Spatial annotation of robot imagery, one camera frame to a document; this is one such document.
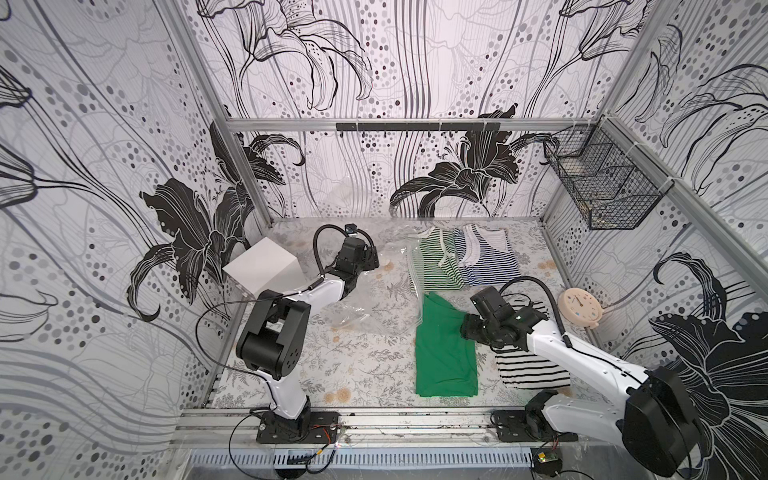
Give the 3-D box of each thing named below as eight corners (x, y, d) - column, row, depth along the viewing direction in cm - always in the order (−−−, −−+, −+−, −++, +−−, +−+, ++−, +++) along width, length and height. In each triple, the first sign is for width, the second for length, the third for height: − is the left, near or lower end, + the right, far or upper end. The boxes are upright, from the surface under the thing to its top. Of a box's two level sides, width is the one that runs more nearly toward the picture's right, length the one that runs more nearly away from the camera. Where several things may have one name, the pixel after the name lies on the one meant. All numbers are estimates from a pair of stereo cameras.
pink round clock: (567, 327, 91) (572, 323, 88) (553, 292, 99) (557, 287, 96) (603, 327, 91) (609, 322, 88) (586, 292, 99) (592, 287, 96)
